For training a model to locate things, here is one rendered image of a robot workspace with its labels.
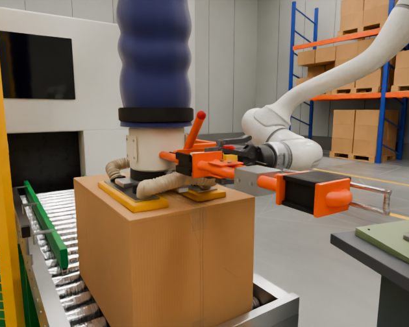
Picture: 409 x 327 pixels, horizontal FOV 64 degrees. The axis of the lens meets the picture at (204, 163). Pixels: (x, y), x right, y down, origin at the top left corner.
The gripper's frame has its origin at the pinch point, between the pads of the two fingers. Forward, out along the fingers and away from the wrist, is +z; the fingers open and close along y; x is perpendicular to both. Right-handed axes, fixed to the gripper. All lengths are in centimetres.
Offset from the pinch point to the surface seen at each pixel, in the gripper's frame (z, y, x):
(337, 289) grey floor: -147, 105, 56
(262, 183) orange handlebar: 3.8, 0.0, -24.4
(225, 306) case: -12.3, 45.2, 5.7
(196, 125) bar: 1.3, -9.2, 1.9
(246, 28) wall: -769, -320, 900
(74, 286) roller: 20, 54, 57
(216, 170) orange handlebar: 3.6, -0.1, -10.1
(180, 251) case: 3.4, 24.1, 5.7
